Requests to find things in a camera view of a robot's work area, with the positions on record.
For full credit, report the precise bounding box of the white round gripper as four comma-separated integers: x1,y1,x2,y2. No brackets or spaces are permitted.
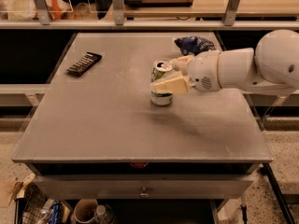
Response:
149,50,221,94

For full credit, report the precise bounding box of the green white 7up can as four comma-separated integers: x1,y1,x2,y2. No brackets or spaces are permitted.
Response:
150,59,174,106

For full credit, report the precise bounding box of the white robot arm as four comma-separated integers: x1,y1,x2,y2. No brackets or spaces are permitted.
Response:
150,30,299,95

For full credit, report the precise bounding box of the black rxbar chocolate bar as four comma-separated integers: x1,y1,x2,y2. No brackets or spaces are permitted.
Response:
66,52,102,77

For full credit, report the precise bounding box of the blue crumpled chip bag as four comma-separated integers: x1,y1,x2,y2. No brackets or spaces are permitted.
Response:
175,35,216,56

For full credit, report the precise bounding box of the grey drawer with knob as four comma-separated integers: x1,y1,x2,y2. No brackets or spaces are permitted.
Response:
35,175,253,200

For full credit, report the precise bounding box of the clear plastic bottle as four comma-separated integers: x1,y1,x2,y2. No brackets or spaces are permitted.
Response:
94,204,115,224

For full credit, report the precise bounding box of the brown paper cup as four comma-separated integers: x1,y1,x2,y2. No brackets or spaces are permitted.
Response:
74,199,98,224

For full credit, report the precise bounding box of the orange white plastic bag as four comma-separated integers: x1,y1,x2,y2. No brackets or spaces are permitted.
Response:
7,0,71,20

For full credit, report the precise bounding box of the grey metal bracket right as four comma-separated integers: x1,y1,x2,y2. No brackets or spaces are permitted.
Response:
222,0,241,26

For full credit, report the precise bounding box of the grey metal bracket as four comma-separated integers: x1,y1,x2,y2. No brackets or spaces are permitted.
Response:
112,0,124,25
34,0,52,25
222,0,241,26

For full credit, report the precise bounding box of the grey metal bracket middle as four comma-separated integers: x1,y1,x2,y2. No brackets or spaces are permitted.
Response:
112,0,124,25

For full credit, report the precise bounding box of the grey metal bracket left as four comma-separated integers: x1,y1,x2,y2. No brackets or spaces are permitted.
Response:
34,0,52,25

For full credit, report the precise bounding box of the wire mesh basket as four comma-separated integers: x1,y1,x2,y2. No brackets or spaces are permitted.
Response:
18,184,48,224

